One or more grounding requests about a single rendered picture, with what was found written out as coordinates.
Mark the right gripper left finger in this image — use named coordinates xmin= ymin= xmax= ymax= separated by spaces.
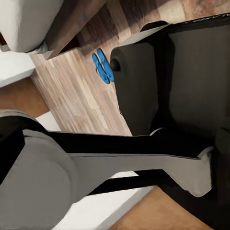
xmin=0 ymin=127 xmax=25 ymax=185

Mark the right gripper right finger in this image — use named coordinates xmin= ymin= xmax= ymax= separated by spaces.
xmin=215 ymin=127 xmax=230 ymax=166

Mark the sandal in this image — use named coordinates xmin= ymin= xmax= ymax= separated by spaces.
xmin=92 ymin=54 xmax=110 ymax=84
xmin=97 ymin=48 xmax=115 ymax=82

